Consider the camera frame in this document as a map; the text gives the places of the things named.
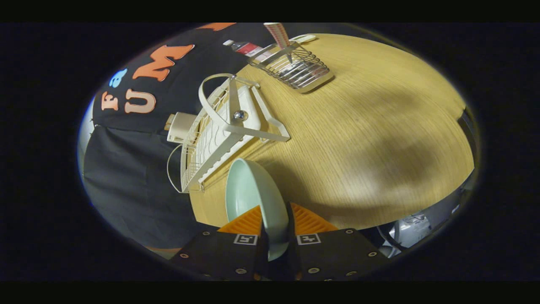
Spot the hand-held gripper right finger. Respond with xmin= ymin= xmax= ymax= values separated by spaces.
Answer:
xmin=287 ymin=203 xmax=391 ymax=281

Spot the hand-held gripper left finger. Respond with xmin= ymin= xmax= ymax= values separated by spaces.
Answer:
xmin=169 ymin=205 xmax=269 ymax=281

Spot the light green plate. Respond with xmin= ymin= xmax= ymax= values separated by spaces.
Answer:
xmin=225 ymin=158 xmax=290 ymax=261

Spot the white wire dish rack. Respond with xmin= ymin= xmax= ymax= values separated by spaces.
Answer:
xmin=167 ymin=73 xmax=292 ymax=194

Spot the metal wire basket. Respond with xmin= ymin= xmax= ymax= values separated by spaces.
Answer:
xmin=248 ymin=41 xmax=335 ymax=94

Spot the red striped handle spoon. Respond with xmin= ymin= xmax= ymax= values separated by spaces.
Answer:
xmin=264 ymin=23 xmax=294 ymax=64

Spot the black backdrop cloth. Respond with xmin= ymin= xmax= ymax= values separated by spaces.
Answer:
xmin=80 ymin=23 xmax=270 ymax=250

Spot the cream toaster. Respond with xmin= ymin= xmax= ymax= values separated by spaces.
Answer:
xmin=167 ymin=111 xmax=199 ymax=144

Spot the clear plastic water bottle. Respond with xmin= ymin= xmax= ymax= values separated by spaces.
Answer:
xmin=223 ymin=39 xmax=275 ymax=60

